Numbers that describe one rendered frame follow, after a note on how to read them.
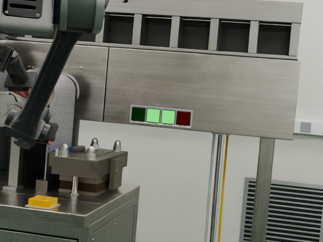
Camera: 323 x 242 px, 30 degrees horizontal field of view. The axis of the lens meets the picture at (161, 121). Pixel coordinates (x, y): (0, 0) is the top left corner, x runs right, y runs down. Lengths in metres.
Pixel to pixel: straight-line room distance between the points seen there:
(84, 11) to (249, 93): 1.28
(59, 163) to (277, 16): 0.97
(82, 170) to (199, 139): 2.70
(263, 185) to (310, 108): 2.20
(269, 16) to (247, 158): 2.46
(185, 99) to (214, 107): 0.12
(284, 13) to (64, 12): 1.34
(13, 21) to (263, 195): 1.61
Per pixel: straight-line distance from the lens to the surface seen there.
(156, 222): 4.84
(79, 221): 1.82
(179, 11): 2.37
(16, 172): 2.15
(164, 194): 4.79
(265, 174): 2.48
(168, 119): 2.34
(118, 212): 2.18
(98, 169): 2.07
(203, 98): 2.32
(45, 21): 1.10
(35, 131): 1.47
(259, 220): 2.51
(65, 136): 2.30
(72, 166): 2.08
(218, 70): 2.32
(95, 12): 1.12
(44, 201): 1.88
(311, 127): 4.59
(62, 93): 2.23
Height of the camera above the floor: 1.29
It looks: 3 degrees down
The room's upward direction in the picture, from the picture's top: 5 degrees clockwise
